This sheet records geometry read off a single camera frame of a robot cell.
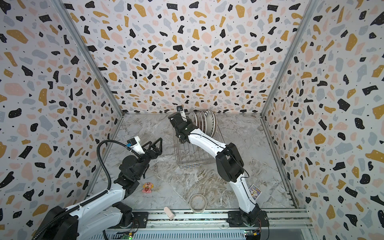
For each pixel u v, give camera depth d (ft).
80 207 1.47
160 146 2.40
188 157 3.19
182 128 2.33
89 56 2.83
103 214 1.86
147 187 2.68
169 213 2.46
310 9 2.36
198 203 2.61
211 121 3.16
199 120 3.06
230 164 1.77
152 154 2.30
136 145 2.25
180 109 2.62
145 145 2.57
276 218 2.50
